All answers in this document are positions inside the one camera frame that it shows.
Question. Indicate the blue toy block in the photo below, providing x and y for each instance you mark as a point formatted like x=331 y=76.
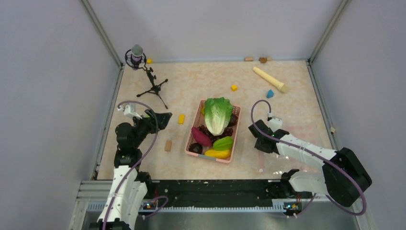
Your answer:
x=270 y=94

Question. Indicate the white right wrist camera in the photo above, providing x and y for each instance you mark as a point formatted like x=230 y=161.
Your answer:
x=274 y=123

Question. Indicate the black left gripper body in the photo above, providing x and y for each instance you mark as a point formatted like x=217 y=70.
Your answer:
x=155 y=124

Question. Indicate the dark purple toy fruit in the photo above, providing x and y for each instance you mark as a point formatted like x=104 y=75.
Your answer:
x=195 y=148

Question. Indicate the pink plastic basket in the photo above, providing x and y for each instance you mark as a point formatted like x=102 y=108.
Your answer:
x=199 y=122

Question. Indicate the magenta toy sweet potato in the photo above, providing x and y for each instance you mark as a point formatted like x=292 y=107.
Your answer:
x=200 y=137

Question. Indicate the green toy starfruit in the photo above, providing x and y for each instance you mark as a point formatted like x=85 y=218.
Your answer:
x=223 y=144

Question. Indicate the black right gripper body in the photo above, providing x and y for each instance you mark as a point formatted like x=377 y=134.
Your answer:
x=259 y=146

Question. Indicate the tan wooden block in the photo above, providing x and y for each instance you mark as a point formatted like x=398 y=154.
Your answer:
x=168 y=146

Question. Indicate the green toy lettuce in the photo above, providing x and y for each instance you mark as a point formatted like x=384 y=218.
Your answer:
x=217 y=114

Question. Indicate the black microphone tripod stand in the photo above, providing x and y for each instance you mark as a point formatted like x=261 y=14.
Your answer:
x=155 y=88

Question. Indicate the yellow cube block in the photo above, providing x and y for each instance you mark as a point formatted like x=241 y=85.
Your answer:
x=234 y=88

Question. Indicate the brown round block at wall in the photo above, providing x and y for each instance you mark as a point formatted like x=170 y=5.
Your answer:
x=263 y=60

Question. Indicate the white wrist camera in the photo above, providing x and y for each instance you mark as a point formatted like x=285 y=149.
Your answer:
x=274 y=123
x=129 y=110

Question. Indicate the dark maroon toy fruit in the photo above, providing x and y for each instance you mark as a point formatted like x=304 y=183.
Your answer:
x=233 y=120

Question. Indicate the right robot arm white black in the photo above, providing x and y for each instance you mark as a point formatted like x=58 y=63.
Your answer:
x=331 y=170

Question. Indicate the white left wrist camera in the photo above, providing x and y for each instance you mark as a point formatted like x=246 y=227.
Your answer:
x=129 y=110

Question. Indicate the clear zip top bag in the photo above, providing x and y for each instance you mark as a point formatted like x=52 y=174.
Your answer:
x=292 y=155

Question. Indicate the tan cork block at wall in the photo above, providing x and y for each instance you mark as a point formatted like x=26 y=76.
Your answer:
x=249 y=59

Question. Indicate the yellow rectangular block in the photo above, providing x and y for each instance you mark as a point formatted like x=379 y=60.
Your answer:
x=181 y=119

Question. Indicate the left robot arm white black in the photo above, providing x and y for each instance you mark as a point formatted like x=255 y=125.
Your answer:
x=129 y=186

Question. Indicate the grey microphone with shock mount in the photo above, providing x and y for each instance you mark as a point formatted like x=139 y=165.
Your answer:
x=135 y=58

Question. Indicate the cream toy rolling pin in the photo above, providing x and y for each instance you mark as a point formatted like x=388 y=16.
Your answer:
x=282 y=87

